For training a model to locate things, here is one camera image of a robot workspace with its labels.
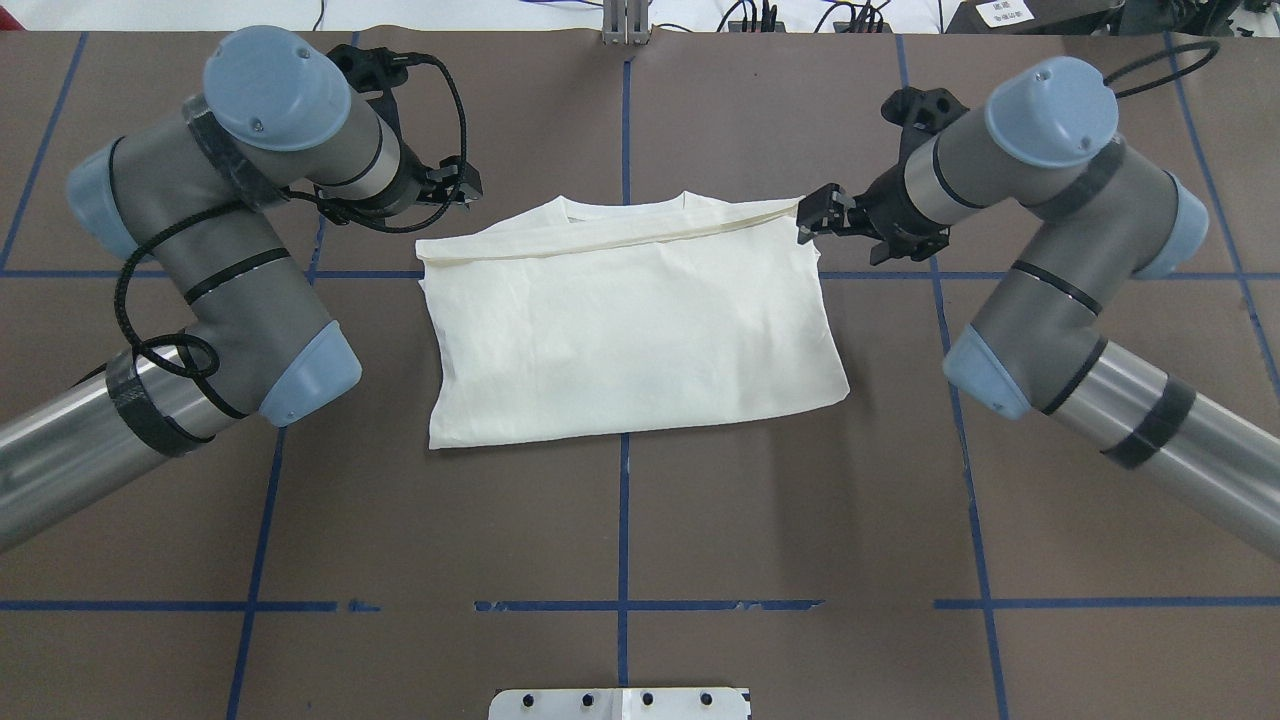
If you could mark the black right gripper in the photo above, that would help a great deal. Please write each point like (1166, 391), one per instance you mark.
(886, 211)

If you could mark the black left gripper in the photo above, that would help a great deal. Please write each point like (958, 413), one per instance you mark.
(413, 182)

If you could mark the cream long-sleeve cat shirt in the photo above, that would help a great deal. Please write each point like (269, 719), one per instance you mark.
(577, 320)

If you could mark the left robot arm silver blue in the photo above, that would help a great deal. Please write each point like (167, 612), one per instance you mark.
(219, 321)

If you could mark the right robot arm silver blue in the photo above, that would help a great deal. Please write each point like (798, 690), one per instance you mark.
(1048, 139)

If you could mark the aluminium frame post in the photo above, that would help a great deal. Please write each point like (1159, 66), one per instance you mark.
(626, 22)

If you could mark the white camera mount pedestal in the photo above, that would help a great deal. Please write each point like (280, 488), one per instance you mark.
(623, 703)

